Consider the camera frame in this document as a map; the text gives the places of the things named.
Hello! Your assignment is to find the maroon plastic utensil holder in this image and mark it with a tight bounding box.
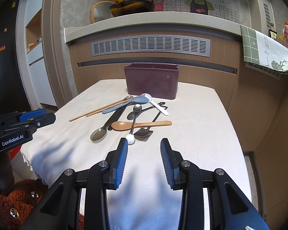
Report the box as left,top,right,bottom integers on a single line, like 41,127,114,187
124,62,179,100

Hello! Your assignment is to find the black yellow frying pan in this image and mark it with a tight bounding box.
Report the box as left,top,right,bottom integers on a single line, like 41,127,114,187
110,0,155,17

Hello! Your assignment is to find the blue-grey plastic spoon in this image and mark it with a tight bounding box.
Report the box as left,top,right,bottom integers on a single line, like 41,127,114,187
102,96,149,114

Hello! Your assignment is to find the black refrigerator with magnets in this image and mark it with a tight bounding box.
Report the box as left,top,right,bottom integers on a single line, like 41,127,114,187
0,0,31,115

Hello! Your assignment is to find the grey ventilation grille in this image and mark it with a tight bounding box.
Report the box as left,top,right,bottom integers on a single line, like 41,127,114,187
91,34,211,57

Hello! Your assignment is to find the glass lid yellow rim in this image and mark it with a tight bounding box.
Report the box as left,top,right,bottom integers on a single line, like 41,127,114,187
91,1,115,23

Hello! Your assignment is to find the wooden spoon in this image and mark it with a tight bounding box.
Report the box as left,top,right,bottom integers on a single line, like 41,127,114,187
111,121,172,131

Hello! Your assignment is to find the green checked cloth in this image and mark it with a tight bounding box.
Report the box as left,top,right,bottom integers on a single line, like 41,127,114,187
240,25,288,75

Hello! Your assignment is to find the steel spoon with white ball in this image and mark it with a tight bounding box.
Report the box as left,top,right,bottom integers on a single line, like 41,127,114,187
125,104,142,145

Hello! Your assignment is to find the brown fluffy sleeve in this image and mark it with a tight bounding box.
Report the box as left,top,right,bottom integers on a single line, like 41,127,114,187
0,179,87,229

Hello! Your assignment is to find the wooden chopstick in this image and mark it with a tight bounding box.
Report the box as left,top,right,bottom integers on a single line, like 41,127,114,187
85,96,149,117
69,96,133,122

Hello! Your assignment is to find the steel spoon with cutout handle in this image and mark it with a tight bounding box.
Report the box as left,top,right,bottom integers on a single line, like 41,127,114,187
127,102,167,120

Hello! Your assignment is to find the beige stone countertop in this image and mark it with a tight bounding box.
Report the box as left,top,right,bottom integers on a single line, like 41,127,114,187
64,11,241,43

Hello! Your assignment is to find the translucent grey black-handled spoon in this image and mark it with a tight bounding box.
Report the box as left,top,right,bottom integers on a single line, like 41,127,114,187
90,106,126,142

